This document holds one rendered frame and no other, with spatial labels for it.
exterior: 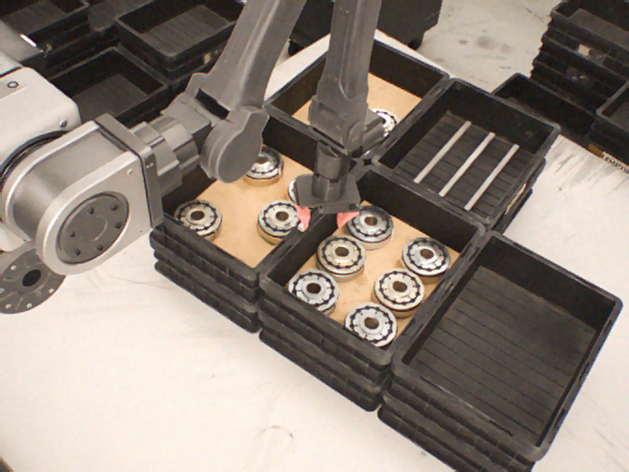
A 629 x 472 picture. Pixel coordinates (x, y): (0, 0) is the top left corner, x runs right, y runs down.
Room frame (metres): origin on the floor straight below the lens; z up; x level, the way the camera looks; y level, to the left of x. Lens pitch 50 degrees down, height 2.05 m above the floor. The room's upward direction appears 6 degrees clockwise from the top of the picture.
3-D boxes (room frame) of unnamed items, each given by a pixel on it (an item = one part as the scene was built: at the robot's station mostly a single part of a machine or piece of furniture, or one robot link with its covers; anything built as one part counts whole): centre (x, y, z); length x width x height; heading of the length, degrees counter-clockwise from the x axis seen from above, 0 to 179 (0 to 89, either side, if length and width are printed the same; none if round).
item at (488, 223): (1.26, -0.33, 0.92); 0.40 x 0.30 x 0.02; 150
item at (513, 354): (0.76, -0.38, 0.87); 0.40 x 0.30 x 0.11; 150
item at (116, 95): (1.81, 0.77, 0.31); 0.40 x 0.30 x 0.34; 142
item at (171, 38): (2.13, 0.52, 0.37); 0.40 x 0.30 x 0.45; 143
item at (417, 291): (0.88, -0.18, 0.86); 0.10 x 0.10 x 0.01
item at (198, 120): (0.65, 0.15, 1.43); 0.10 x 0.05 x 0.09; 142
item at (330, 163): (0.86, -0.02, 1.23); 0.07 x 0.06 x 0.07; 142
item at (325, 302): (0.85, -0.01, 0.86); 0.10 x 0.10 x 0.01
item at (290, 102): (1.41, -0.07, 0.87); 0.40 x 0.30 x 0.11; 150
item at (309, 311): (0.91, -0.13, 0.92); 0.40 x 0.30 x 0.02; 150
